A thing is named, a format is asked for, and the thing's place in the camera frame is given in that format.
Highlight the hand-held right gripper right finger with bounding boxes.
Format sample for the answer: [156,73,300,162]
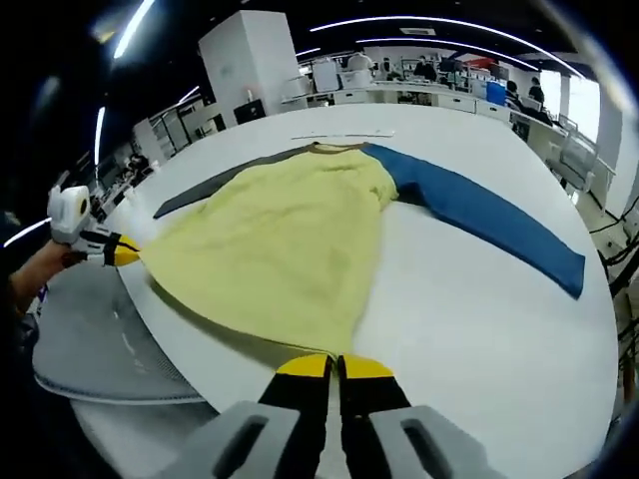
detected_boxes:
[336,352,505,479]

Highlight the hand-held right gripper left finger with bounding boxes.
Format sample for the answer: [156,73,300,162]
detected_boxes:
[164,352,334,479]

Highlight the yellow garment with blue sleeve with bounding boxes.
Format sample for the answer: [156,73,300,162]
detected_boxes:
[152,141,586,358]

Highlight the person's left hand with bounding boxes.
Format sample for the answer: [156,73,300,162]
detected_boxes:
[36,240,90,276]

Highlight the grey mesh pad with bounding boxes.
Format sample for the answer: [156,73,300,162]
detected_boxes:
[32,266,207,406]

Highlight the metal shelving racks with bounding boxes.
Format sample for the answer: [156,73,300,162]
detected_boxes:
[132,102,226,161]

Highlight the person's dark clothing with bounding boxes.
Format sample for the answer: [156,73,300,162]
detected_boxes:
[0,278,36,360]

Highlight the black cabinet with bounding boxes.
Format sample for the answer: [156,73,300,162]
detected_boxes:
[233,99,265,125]

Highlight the white square pillar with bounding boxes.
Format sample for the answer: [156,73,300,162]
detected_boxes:
[198,10,301,129]

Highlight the white box appliance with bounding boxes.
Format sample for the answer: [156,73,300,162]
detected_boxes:
[313,58,340,94]

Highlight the long white counter cabinets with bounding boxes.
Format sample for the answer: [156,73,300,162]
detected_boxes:
[282,82,513,121]

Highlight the white office chair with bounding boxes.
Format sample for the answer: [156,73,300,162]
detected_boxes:
[558,130,600,194]

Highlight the curved ceiling light strip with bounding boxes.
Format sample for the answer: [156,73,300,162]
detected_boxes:
[354,37,540,71]
[309,16,585,76]

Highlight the black cables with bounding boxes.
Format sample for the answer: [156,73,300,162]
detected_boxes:
[588,199,639,300]

